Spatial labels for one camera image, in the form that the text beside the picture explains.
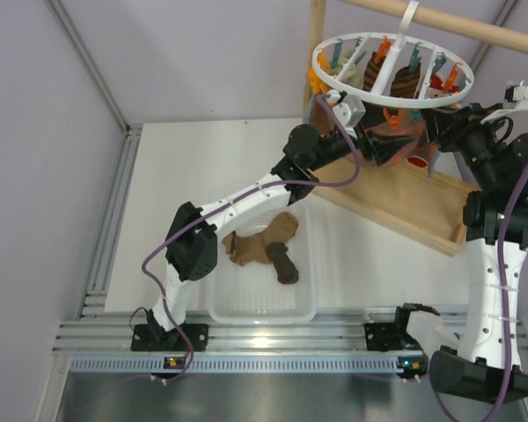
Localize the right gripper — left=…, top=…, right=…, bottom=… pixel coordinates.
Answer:
left=421, top=102, right=506, bottom=190

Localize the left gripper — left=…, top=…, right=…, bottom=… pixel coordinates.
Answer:
left=306, top=99, right=414, bottom=171

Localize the orange clip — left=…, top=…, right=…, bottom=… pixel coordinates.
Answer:
left=383, top=108, right=401, bottom=130

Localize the white round clip hanger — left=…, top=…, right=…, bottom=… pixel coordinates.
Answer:
left=307, top=1, right=474, bottom=109

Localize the dark brown sock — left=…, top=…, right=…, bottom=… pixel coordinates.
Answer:
left=265, top=242, right=299, bottom=285

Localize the tan sock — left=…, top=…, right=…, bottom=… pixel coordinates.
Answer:
left=222, top=212, right=299, bottom=266

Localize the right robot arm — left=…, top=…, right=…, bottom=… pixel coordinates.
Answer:
left=392, top=105, right=528, bottom=407

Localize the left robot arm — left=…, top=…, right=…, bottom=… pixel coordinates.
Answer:
left=131, top=123, right=414, bottom=353

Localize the cream sock on hanger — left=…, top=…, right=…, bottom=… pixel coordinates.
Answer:
left=333, top=50, right=364, bottom=89

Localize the light blue sock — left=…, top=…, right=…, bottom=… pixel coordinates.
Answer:
left=428, top=145, right=441, bottom=180

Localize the brown printed cloth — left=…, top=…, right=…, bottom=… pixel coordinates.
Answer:
left=304, top=94, right=427, bottom=167

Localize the red white sock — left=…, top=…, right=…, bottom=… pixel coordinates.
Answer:
left=425, top=74, right=459, bottom=98

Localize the striped brown sock right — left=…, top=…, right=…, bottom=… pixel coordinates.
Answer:
left=390, top=66, right=421, bottom=98

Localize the striped brown sock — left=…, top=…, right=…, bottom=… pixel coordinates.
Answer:
left=363, top=53, right=385, bottom=91
left=390, top=66, right=421, bottom=98

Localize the wooden hanging rack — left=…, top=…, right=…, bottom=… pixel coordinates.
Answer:
left=309, top=1, right=528, bottom=255

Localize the striped brown sock left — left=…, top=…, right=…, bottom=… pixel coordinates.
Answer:
left=363, top=53, right=385, bottom=91

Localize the white plastic basket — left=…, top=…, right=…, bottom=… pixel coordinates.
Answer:
left=208, top=204, right=318, bottom=324

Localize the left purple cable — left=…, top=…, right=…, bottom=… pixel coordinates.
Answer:
left=141, top=94, right=362, bottom=388

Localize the purple cable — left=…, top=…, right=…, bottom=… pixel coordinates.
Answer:
left=430, top=85, right=528, bottom=422
left=141, top=94, right=362, bottom=388

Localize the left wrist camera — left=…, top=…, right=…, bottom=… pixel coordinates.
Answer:
left=326, top=90, right=366, bottom=128

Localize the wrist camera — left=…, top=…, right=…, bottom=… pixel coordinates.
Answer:
left=326, top=90, right=366, bottom=128
left=504, top=81, right=528, bottom=113

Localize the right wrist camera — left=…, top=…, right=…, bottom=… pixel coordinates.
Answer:
left=504, top=81, right=528, bottom=113

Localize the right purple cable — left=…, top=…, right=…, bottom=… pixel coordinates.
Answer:
left=430, top=85, right=528, bottom=422

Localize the slotted metal rail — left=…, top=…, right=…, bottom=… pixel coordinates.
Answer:
left=70, top=353, right=426, bottom=375

